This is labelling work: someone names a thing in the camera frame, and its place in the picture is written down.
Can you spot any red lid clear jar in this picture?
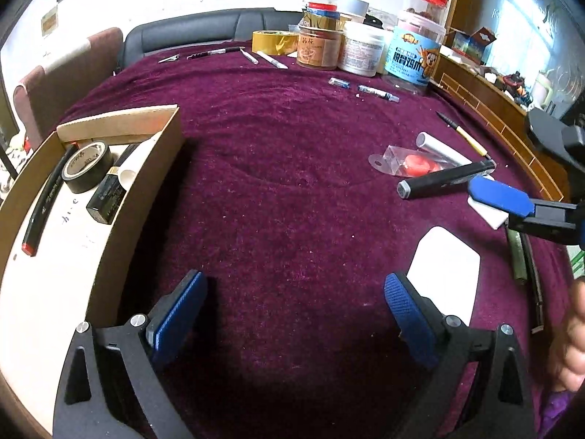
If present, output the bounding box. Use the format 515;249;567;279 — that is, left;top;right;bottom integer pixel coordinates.
407;0;447;25

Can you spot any black gold lipstick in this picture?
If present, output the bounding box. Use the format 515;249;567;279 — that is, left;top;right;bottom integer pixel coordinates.
86;144;139;225

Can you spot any black tape roll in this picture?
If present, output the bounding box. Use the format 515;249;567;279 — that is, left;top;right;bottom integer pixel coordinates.
61;141;114;194

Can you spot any red item plastic package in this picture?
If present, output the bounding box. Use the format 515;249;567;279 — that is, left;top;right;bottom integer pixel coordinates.
368;146;456;177

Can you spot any black marker red cap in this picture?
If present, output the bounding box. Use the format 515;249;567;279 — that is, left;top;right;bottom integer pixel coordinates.
22;143;78;257

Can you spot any black marker grey cap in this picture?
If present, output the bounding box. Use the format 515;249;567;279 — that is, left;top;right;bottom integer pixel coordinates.
397;160;497;199

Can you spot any wooden side cabinet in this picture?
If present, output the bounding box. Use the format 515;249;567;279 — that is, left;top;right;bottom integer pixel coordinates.
433;56;570;202

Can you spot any white power adapter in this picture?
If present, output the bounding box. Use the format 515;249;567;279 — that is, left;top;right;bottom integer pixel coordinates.
467;176;509;230

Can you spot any black slim pen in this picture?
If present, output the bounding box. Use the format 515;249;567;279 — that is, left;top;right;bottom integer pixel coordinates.
521;233;544;335

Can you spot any green lighter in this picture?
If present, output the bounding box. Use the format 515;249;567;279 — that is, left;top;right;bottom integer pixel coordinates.
506;228;528;285

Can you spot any gold tape red blue lid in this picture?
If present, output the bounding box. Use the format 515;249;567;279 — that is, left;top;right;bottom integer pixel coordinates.
298;2;351;31

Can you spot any white tube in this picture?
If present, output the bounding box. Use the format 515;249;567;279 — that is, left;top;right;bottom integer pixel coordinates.
415;132;471;166

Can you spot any yellow black pen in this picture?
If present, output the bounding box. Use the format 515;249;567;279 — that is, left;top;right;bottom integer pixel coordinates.
436;111;491;160

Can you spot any yellow tape roll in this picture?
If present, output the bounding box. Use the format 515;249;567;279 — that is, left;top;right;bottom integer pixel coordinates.
252;30;298;56

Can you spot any blue label clear jar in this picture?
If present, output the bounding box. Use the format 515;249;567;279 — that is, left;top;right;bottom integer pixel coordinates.
383;11;446;94

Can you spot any person right hand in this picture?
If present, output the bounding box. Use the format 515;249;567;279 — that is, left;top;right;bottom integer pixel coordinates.
548;277;585;393

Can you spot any brown label jar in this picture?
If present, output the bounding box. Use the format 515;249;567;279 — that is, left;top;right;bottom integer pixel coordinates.
297;26;343;70

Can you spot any black leather sofa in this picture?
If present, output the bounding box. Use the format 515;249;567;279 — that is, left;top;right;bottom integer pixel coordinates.
117;7;302;71

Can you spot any brown armchair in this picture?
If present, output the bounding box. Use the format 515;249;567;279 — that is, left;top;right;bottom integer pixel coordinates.
13;27;123;150

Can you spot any white cube charger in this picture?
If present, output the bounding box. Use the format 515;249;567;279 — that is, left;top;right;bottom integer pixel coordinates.
407;226;480;326

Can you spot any cardboard tray box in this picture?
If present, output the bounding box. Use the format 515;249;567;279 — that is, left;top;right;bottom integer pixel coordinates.
1;105;184;438

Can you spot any purple tablecloth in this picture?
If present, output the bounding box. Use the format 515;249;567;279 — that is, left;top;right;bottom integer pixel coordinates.
64;53;549;438

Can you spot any white plastic tub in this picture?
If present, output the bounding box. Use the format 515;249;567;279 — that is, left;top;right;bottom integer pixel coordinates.
337;21;386;77

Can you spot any metal clip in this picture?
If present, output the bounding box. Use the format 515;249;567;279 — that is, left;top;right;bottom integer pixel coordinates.
158;54;181;64

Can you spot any white thin pen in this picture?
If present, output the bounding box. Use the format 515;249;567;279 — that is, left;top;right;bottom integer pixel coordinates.
240;48;259;65

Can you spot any white small bottle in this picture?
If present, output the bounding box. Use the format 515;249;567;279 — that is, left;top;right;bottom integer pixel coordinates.
117;137;158;191

